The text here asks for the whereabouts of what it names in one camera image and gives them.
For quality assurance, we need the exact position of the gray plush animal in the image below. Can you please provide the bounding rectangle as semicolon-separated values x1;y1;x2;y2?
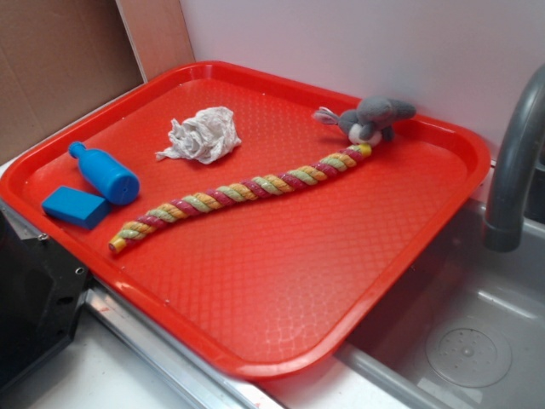
313;96;416;147

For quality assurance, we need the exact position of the red plastic tray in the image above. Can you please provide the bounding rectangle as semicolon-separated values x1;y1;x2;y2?
1;62;491;380

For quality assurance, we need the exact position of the crumpled white paper towel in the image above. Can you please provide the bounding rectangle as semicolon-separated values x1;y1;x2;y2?
155;107;242;164

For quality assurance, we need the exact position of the blue plastic bottle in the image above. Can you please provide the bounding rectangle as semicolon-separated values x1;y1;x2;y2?
68;141;140;205

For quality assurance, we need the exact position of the blue rectangular block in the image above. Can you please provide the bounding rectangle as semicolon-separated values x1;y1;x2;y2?
42;186;111;229

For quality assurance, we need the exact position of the gray sink faucet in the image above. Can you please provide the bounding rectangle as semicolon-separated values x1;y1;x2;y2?
483;66;544;252

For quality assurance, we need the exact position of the gray plastic sink basin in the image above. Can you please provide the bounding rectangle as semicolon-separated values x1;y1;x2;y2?
337;202;544;408

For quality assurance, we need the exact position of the brown cardboard panel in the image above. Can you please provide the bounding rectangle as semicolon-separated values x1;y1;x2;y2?
1;1;195;163

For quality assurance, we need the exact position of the multicolour twisted rope toy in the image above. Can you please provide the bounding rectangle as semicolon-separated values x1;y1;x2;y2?
108;143;373;254

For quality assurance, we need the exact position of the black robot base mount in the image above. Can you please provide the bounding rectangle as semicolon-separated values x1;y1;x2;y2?
1;211;91;393

